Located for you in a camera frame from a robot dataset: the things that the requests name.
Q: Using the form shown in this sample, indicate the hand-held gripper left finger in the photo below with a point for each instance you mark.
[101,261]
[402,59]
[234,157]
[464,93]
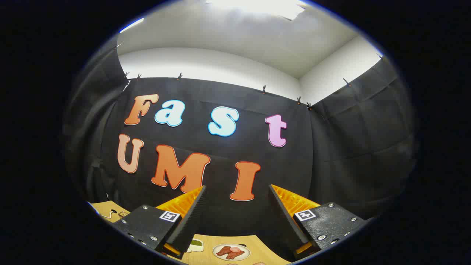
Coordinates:
[187,221]

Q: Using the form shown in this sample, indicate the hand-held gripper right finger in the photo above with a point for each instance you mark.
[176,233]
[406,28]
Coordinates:
[287,221]

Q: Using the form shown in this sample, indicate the green mung beans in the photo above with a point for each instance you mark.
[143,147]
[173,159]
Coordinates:
[197,243]

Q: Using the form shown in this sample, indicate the white divided tray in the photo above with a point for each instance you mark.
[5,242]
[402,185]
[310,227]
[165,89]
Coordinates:
[195,248]

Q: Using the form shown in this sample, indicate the large brown meat piece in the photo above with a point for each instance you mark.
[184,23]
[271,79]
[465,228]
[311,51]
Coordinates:
[222,251]

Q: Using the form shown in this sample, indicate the white oval plate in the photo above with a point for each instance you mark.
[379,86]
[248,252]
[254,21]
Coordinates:
[247,252]

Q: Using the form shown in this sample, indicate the small brown meat piece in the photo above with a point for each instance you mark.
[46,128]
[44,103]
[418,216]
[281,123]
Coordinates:
[236,255]

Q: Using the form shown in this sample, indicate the row of small cloth clips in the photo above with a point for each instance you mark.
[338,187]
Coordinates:
[264,89]

